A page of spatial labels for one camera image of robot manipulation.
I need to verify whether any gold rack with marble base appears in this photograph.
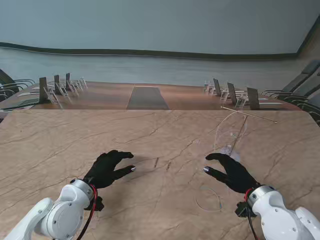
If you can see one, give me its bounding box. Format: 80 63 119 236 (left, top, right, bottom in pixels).
219 106 278 164

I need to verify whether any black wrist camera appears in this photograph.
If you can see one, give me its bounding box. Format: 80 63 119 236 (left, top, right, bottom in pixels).
84 196 105 212
234 201 251 218

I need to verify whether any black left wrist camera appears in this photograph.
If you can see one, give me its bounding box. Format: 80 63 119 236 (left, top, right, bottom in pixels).
84 196 105 212

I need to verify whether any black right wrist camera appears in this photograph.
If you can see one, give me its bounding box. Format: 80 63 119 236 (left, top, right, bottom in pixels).
234 201 251 218

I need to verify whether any red black right arm cable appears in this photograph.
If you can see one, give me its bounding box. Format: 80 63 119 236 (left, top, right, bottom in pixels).
243 188 260 240

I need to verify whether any dark office chair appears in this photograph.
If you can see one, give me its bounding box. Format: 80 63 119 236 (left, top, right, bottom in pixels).
0 68 37 94
0 87 16 103
281 74 320 107
298 93 320 126
260 59 320 97

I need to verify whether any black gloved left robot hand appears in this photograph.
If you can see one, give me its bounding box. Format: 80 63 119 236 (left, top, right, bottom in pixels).
83 149 137 190

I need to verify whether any red black left arm cable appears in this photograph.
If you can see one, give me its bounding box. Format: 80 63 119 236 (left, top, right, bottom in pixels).
76 184 98 240

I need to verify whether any brown conference table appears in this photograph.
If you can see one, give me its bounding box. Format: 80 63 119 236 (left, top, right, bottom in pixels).
0 80 304 112

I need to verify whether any white wired earphone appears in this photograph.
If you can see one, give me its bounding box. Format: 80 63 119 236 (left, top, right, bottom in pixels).
194 111 250 213

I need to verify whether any red black arm cable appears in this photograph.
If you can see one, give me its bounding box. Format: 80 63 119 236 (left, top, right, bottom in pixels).
243 188 260 240
76 184 98 240

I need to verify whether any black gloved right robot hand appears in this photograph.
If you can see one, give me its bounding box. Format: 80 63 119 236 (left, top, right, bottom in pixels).
203 152 261 195

